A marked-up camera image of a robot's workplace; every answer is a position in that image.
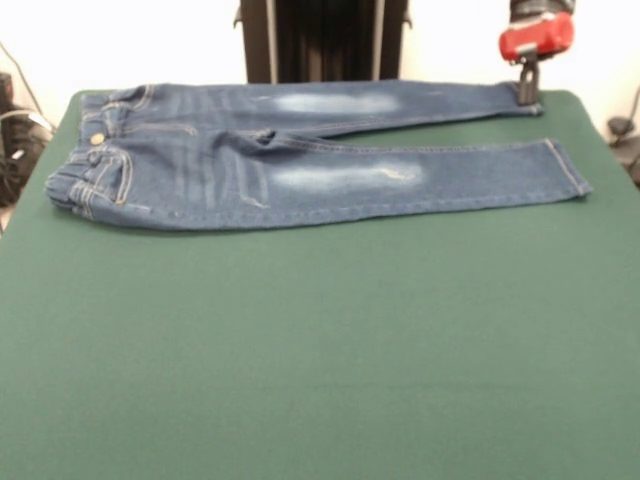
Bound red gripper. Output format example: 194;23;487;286
498;12;575;106

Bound blue denim jeans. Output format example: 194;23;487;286
44;78;595;235

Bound black stand base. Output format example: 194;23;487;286
606;116;640;184
0;72;55;207

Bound dark green table cloth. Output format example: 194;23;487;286
0;88;640;480

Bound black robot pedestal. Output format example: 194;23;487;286
232;0;414;84

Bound thin grey cable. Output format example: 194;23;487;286
0;41;42;115

